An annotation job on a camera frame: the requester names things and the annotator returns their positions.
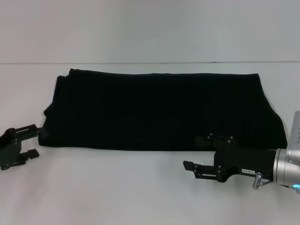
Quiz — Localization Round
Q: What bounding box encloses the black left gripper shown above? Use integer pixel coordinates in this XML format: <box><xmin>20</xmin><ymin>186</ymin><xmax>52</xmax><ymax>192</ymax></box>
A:
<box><xmin>0</xmin><ymin>123</ymin><xmax>49</xmax><ymax>171</ymax></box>

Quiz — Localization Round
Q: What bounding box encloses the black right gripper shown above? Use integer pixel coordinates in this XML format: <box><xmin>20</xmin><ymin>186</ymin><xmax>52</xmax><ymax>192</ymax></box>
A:
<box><xmin>182</xmin><ymin>132</ymin><xmax>279</xmax><ymax>184</ymax></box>

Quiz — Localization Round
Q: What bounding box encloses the black T-shirt with FREE print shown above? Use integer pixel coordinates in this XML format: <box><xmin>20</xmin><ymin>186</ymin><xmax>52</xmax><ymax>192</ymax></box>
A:
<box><xmin>38</xmin><ymin>67</ymin><xmax>288</xmax><ymax>152</ymax></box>

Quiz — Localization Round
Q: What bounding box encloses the silver right wrist connector plug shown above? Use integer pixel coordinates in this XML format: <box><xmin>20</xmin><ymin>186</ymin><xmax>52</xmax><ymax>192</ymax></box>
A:
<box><xmin>251</xmin><ymin>172</ymin><xmax>263</xmax><ymax>189</ymax></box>

